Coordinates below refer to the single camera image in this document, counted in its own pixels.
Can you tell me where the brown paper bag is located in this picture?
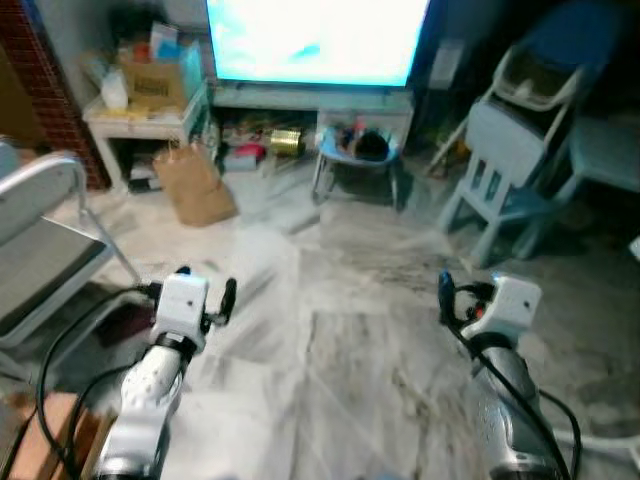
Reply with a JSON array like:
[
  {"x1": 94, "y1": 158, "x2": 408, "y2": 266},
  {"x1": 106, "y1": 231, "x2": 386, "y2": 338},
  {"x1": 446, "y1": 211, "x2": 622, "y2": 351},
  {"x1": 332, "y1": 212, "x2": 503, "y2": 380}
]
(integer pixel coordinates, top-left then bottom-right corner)
[{"x1": 152, "y1": 142, "x2": 239, "y2": 228}]

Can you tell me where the pale plastic kid chair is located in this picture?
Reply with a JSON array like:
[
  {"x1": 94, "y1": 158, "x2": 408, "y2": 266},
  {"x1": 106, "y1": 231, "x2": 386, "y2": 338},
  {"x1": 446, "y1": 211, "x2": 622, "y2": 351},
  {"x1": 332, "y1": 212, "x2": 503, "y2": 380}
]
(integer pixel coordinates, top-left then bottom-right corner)
[{"x1": 437, "y1": 98, "x2": 577, "y2": 267}]

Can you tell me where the gold metal can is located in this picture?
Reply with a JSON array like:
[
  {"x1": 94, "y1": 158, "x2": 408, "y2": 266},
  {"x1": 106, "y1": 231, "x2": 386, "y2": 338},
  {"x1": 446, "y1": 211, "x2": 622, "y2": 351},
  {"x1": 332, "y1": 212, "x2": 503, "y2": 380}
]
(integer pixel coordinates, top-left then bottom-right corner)
[{"x1": 270, "y1": 128, "x2": 305, "y2": 158}]

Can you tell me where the grey metal folding chair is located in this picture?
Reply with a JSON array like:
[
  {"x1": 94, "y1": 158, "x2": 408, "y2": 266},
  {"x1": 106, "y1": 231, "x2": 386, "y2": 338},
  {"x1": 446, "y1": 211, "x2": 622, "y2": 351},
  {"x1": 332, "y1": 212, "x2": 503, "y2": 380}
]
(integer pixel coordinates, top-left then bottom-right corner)
[{"x1": 0, "y1": 150, "x2": 142, "y2": 353}]

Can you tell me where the white side table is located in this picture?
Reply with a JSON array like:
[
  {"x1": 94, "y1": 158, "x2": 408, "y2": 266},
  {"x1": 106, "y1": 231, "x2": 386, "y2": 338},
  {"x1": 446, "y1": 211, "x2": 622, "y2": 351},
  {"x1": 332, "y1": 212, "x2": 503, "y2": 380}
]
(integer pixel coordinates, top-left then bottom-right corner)
[{"x1": 82, "y1": 85, "x2": 213, "y2": 193}]

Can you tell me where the pale blue low table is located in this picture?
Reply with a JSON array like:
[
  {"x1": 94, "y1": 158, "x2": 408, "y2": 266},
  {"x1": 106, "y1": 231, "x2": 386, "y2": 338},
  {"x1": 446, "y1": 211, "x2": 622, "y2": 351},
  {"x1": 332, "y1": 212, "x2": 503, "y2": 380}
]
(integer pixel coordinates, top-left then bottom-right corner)
[{"x1": 565, "y1": 115, "x2": 640, "y2": 197}]

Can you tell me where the white television stand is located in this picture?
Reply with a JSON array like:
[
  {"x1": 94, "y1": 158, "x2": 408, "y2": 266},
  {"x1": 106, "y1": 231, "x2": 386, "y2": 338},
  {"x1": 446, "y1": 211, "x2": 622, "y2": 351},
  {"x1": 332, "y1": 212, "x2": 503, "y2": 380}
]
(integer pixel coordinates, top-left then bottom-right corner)
[{"x1": 208, "y1": 84, "x2": 417, "y2": 153}]

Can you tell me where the brown wooden crate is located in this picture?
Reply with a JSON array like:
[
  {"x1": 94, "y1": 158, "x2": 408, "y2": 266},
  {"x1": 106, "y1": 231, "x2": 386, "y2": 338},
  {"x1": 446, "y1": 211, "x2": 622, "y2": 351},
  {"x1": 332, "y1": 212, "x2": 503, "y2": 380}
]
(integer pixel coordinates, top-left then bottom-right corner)
[{"x1": 0, "y1": 392, "x2": 111, "y2": 480}]

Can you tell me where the brown cardboard box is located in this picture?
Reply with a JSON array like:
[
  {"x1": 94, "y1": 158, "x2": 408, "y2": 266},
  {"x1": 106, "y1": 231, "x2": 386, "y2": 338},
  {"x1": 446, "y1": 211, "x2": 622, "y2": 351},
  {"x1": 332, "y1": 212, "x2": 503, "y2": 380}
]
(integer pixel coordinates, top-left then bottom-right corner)
[{"x1": 118, "y1": 50, "x2": 198, "y2": 114}]

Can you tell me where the white high chair blue cushion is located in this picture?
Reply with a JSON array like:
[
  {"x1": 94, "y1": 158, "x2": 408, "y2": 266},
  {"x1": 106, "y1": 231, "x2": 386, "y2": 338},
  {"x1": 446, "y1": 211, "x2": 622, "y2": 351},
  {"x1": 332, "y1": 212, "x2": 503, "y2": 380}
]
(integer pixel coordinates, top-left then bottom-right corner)
[{"x1": 430, "y1": 0, "x2": 631, "y2": 183}]

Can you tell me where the white plastic bottle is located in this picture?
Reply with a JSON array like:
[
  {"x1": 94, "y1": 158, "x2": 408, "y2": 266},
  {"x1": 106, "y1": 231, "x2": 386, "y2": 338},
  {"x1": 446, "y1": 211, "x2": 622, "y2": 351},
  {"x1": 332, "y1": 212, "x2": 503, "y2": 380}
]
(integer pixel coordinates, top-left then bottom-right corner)
[{"x1": 100, "y1": 68, "x2": 130, "y2": 112}]

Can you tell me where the large bright television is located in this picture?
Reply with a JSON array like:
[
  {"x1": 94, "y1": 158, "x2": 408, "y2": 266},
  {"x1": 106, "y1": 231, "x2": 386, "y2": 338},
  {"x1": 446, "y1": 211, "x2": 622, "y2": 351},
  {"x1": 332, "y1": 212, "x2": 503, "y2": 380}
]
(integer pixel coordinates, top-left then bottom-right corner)
[{"x1": 205, "y1": 0, "x2": 432, "y2": 89}]

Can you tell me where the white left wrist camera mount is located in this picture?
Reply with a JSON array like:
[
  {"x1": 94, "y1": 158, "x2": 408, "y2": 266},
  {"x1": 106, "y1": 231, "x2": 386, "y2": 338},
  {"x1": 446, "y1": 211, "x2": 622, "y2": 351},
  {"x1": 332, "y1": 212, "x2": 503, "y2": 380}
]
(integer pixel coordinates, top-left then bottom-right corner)
[{"x1": 152, "y1": 268, "x2": 212, "y2": 351}]

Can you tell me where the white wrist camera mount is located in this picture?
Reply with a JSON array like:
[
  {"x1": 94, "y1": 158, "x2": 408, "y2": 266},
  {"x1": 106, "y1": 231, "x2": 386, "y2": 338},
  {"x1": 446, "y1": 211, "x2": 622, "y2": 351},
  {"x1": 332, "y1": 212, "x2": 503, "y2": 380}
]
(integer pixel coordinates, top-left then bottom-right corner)
[
  {"x1": 152, "y1": 268, "x2": 212, "y2": 351},
  {"x1": 462, "y1": 275, "x2": 543, "y2": 347}
]

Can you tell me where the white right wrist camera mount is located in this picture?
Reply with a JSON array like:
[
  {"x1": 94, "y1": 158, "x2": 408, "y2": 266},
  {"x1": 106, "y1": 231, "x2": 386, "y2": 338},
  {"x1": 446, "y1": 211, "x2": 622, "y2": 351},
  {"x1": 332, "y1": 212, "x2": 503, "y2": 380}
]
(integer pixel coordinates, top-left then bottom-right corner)
[{"x1": 462, "y1": 275, "x2": 543, "y2": 347}]

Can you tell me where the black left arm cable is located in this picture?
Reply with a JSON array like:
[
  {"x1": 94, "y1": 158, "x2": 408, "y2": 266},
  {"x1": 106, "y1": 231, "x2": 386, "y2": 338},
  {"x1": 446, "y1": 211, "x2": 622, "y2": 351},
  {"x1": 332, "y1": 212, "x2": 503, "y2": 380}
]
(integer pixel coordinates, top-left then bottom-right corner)
[{"x1": 35, "y1": 283, "x2": 163, "y2": 476}]

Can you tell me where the white wall device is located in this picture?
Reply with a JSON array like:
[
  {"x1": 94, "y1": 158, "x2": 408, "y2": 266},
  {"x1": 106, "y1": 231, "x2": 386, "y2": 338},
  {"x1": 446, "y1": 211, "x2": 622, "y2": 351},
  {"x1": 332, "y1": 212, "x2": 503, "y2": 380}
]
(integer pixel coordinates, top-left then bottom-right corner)
[{"x1": 432, "y1": 38, "x2": 464, "y2": 91}]

